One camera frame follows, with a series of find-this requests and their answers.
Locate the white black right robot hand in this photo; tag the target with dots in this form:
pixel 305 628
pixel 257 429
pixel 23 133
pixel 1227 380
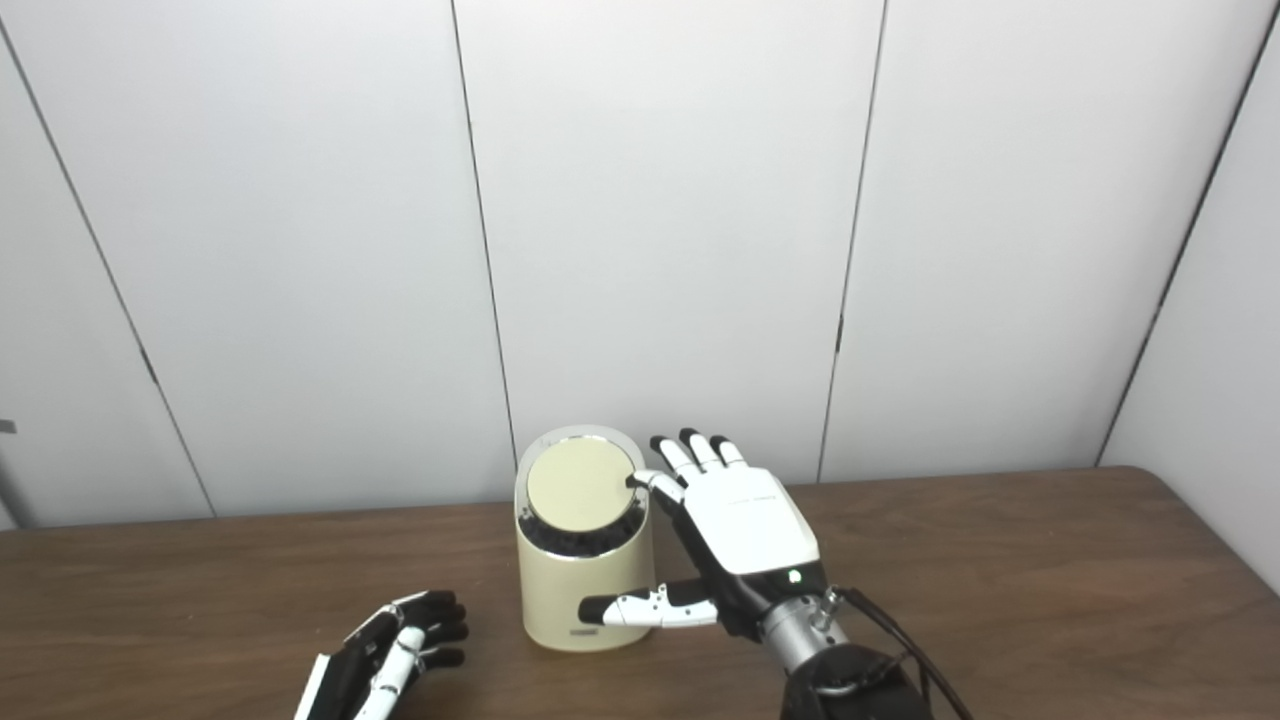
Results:
pixel 750 520

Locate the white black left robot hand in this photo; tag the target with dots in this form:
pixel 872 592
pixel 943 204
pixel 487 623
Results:
pixel 350 680

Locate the round cream bin lid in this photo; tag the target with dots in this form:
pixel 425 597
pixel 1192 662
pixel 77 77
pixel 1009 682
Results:
pixel 580 485

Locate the cream-colored cylindrical bin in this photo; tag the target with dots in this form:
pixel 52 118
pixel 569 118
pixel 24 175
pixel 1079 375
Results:
pixel 575 590

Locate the black bin liner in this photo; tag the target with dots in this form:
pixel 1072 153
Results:
pixel 580 543

